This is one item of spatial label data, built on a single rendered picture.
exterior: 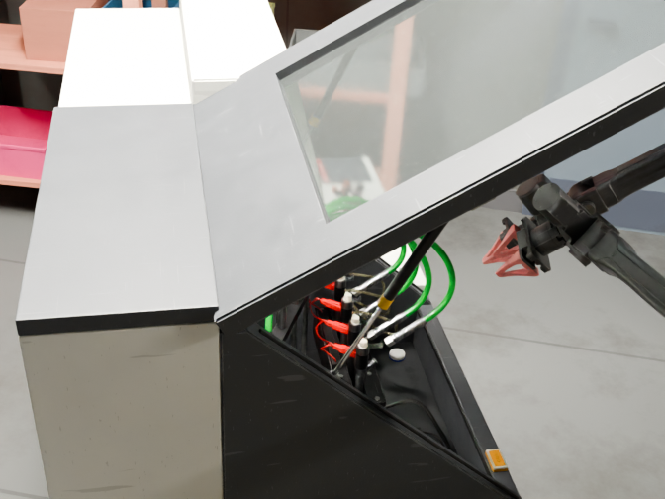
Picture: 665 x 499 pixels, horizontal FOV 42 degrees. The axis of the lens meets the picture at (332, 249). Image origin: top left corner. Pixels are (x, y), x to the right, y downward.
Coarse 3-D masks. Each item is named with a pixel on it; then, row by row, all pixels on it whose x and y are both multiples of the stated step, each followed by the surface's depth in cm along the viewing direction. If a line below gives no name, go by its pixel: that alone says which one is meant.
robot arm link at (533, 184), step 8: (536, 176) 179; (544, 176) 178; (528, 184) 179; (536, 184) 176; (544, 184) 176; (520, 192) 179; (528, 192) 176; (528, 200) 177; (528, 208) 179; (592, 208) 174
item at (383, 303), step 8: (432, 232) 125; (440, 232) 125; (424, 240) 126; (432, 240) 126; (416, 248) 127; (424, 248) 127; (416, 256) 127; (408, 264) 128; (416, 264) 128; (400, 272) 129; (408, 272) 129; (400, 280) 130; (392, 288) 130; (400, 288) 130; (384, 296) 132; (392, 296) 131; (384, 304) 132; (376, 312) 133; (368, 328) 135; (360, 336) 136; (352, 344) 137; (344, 360) 138; (336, 368) 139; (336, 376) 139
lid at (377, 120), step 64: (384, 0) 174; (448, 0) 165; (512, 0) 153; (576, 0) 143; (640, 0) 134; (320, 64) 170; (384, 64) 158; (448, 64) 147; (512, 64) 138; (576, 64) 130; (640, 64) 119; (256, 128) 159; (320, 128) 152; (384, 128) 142; (448, 128) 133; (512, 128) 122; (576, 128) 116; (256, 192) 142; (320, 192) 137; (384, 192) 129; (448, 192) 118; (256, 256) 129; (320, 256) 121; (256, 320) 123
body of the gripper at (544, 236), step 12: (528, 228) 164; (540, 228) 162; (552, 228) 160; (528, 240) 162; (540, 240) 161; (552, 240) 160; (564, 240) 160; (528, 252) 161; (540, 252) 162; (540, 264) 162
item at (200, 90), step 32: (192, 0) 219; (224, 0) 221; (256, 0) 222; (192, 32) 200; (224, 32) 201; (256, 32) 203; (192, 64) 184; (224, 64) 185; (256, 64) 186; (192, 96) 180
